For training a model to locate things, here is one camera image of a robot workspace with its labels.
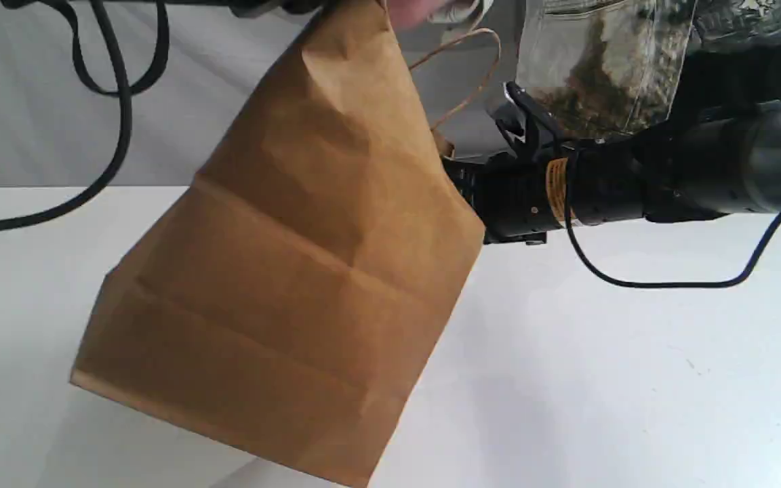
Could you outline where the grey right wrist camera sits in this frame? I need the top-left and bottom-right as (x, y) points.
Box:
(491, 81), (566, 163)

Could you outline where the brown paper bag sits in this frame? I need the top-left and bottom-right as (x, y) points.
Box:
(71, 1), (485, 487)

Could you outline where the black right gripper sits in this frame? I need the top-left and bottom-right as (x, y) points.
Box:
(442, 152), (571, 246)

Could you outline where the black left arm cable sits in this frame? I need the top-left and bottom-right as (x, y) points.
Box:
(0, 0), (171, 235)

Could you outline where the person's right hand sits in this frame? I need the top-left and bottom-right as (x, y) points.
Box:
(385, 0), (452, 31)

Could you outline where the white backdrop cloth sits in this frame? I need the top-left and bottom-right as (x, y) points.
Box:
(0, 1), (519, 186)

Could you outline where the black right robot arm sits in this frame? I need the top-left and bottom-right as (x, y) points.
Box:
(443, 108), (781, 245)

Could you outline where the person in white jacket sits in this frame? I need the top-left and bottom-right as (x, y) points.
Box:
(514, 1), (781, 137)

